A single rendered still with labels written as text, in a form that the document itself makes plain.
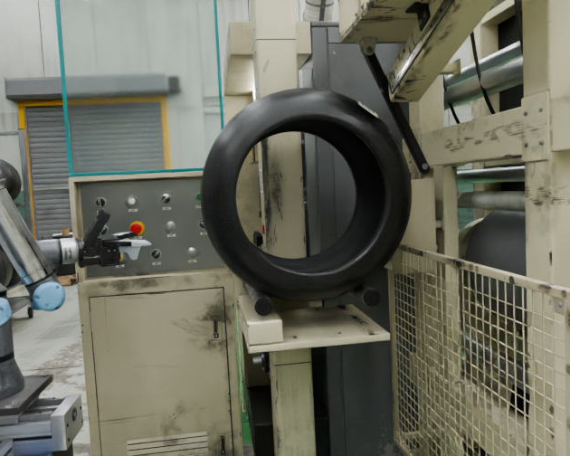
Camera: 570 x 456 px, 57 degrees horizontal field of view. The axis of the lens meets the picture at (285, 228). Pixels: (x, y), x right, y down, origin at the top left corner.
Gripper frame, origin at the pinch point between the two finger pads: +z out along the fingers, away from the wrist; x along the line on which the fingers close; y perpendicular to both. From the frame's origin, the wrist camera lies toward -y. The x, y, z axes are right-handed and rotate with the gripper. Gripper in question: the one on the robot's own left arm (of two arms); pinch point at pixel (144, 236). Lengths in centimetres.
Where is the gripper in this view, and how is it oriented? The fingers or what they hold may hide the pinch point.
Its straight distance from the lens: 167.5
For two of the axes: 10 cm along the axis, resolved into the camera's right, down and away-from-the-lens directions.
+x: 5.1, 1.8, -8.4
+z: 8.6, -0.8, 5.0
